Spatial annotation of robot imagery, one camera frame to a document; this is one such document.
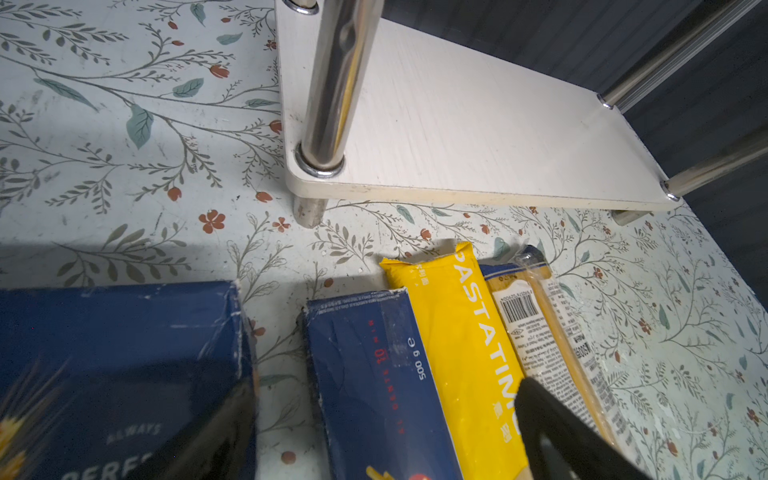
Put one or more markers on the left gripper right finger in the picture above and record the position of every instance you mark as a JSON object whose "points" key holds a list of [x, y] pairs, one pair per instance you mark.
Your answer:
{"points": [[558, 445]]}

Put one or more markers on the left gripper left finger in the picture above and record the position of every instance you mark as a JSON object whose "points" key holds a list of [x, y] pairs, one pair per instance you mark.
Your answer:
{"points": [[219, 444]]}

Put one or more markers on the clear blue spaghetti bag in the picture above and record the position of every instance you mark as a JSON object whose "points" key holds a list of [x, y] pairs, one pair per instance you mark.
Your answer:
{"points": [[552, 348]]}

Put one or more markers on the yellow Pastatime spaghetti bag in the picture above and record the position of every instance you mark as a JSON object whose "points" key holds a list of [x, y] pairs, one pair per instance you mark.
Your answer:
{"points": [[475, 368]]}

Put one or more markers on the dark blue pasta box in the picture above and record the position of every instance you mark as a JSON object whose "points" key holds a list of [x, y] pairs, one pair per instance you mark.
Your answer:
{"points": [[95, 380]]}

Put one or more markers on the white two-tier shelf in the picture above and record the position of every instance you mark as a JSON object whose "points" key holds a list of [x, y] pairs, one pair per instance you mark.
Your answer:
{"points": [[377, 111]]}

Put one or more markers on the blue Barilla spaghetti box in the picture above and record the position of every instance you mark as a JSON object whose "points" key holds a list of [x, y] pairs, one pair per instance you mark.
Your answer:
{"points": [[376, 396]]}

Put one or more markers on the floral table mat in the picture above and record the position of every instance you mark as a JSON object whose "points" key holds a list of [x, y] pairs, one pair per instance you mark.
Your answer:
{"points": [[141, 143]]}

